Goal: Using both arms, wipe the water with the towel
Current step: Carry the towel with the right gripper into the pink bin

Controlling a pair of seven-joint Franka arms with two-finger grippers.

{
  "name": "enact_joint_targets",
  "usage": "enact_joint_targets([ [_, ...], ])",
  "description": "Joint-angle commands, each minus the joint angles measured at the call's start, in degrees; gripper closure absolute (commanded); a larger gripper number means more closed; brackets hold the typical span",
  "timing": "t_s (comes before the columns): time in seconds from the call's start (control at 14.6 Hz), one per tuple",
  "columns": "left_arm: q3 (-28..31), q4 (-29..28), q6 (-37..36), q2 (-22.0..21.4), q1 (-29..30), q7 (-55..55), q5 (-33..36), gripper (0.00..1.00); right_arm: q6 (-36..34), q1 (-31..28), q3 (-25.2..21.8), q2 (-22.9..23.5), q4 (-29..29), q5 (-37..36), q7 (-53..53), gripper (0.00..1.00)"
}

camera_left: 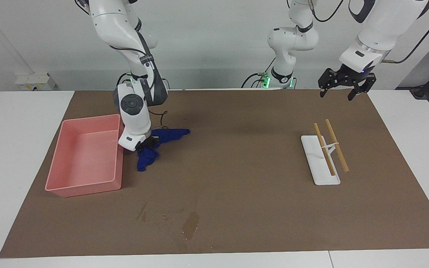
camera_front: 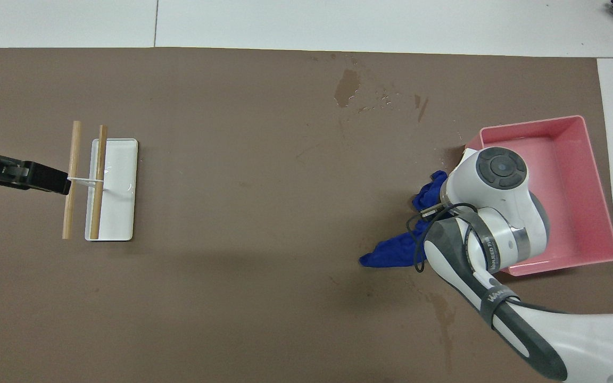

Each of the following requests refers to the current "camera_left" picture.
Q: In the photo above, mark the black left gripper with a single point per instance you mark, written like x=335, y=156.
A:
x=352, y=78

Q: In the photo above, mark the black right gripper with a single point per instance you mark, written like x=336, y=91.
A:
x=146, y=144

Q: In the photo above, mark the blue cloth towel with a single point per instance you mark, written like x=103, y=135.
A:
x=169, y=134

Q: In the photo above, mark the pink plastic bin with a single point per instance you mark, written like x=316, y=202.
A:
x=84, y=156

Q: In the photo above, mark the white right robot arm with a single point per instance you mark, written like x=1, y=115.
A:
x=132, y=111

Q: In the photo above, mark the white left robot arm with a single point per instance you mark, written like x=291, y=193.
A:
x=382, y=26

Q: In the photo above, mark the scattered water droplets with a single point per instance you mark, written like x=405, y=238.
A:
x=171, y=215

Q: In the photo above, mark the water puddle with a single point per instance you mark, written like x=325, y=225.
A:
x=191, y=225

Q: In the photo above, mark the long wooden rod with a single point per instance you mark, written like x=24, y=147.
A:
x=339, y=152

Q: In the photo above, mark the white rectangular tray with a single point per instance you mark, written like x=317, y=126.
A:
x=320, y=171

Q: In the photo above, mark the brown table mat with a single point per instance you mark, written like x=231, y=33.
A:
x=255, y=186

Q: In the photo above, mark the white power strip box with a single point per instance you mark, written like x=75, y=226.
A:
x=35, y=82

